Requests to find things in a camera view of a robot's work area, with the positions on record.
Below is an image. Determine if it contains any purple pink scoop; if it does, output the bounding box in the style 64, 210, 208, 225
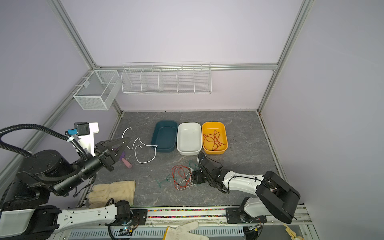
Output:
120, 152, 133, 169

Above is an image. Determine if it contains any beige work glove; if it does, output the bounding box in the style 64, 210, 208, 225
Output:
88, 181, 136, 209

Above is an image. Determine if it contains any white cable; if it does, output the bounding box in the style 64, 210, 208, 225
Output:
121, 127, 158, 164

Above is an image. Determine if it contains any white plastic bin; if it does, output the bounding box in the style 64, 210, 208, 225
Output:
177, 123, 203, 156

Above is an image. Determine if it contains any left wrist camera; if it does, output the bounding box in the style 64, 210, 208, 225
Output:
66, 122, 99, 156

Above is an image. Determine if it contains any white glove yellow cuff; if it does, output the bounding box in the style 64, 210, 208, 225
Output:
163, 221, 209, 240

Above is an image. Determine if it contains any white mesh box basket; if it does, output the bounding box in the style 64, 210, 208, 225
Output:
74, 70, 122, 111

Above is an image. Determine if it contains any cable pile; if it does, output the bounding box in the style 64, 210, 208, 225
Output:
157, 160, 200, 191

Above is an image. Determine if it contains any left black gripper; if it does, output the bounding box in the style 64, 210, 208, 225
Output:
55, 136, 132, 196

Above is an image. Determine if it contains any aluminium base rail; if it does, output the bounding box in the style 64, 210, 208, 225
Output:
58, 204, 313, 230

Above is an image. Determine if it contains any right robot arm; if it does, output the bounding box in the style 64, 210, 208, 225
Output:
191, 152, 301, 224

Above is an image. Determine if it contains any white wire wall basket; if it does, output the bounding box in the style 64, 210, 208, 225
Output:
121, 62, 212, 95

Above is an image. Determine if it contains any yellow plastic bin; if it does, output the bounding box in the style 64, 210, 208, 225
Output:
202, 122, 229, 155

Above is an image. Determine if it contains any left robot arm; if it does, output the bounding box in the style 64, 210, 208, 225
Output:
1, 124, 133, 240

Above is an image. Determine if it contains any teal plastic bin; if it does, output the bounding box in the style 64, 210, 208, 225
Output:
151, 120, 178, 153

